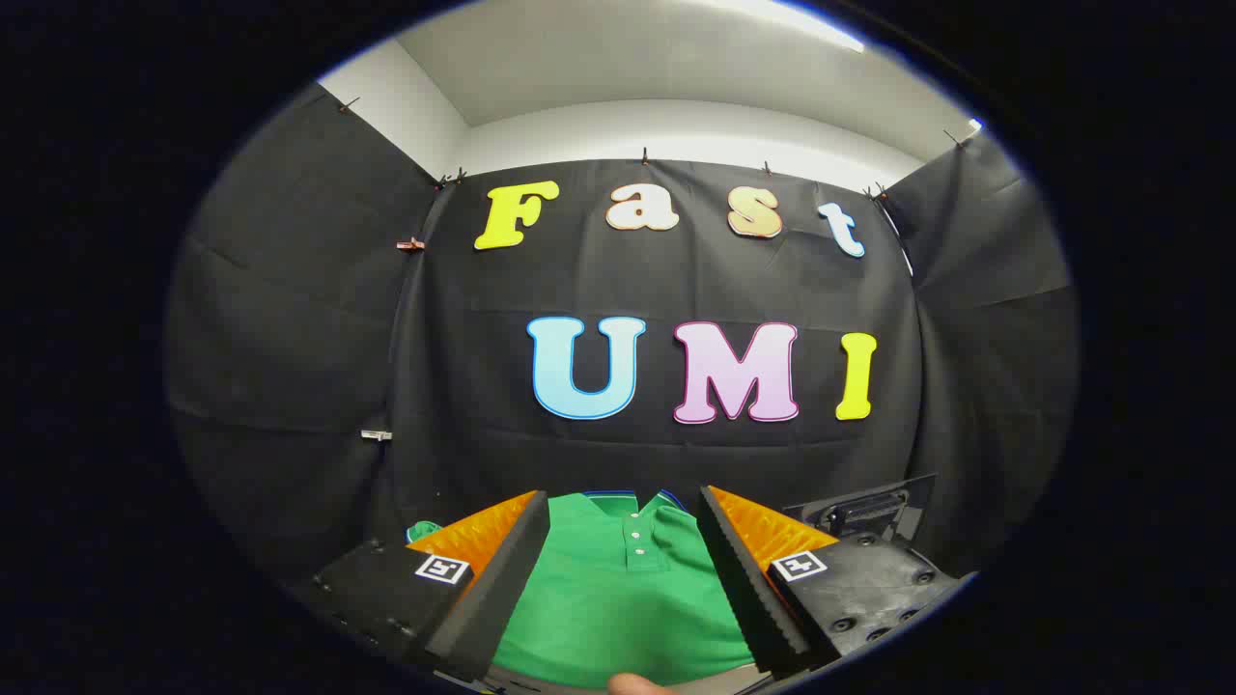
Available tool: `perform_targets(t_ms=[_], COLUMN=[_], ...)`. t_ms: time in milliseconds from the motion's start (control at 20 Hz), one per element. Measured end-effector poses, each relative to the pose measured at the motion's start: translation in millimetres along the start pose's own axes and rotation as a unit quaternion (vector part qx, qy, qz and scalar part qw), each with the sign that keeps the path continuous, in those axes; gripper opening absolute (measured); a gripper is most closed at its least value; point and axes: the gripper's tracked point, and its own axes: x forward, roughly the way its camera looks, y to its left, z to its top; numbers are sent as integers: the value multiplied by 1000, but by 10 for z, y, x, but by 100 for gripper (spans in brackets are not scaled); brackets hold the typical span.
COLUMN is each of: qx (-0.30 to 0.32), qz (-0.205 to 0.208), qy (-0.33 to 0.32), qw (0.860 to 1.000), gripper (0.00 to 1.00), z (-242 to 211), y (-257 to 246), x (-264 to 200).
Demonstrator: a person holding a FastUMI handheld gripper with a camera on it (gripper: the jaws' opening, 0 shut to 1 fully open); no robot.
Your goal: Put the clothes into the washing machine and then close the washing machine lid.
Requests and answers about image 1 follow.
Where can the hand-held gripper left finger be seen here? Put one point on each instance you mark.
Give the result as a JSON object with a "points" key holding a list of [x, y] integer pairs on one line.
{"points": [[492, 589]]}

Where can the green polo shirt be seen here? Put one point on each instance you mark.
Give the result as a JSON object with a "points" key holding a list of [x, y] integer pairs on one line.
{"points": [[608, 598]]}

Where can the copper backdrop clip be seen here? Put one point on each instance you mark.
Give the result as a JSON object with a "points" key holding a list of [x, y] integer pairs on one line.
{"points": [[410, 244]]}

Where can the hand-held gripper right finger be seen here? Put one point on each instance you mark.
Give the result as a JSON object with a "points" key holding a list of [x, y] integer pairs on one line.
{"points": [[748, 579]]}

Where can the black backdrop cloth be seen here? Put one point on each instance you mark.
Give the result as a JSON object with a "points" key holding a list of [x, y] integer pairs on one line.
{"points": [[483, 290]]}

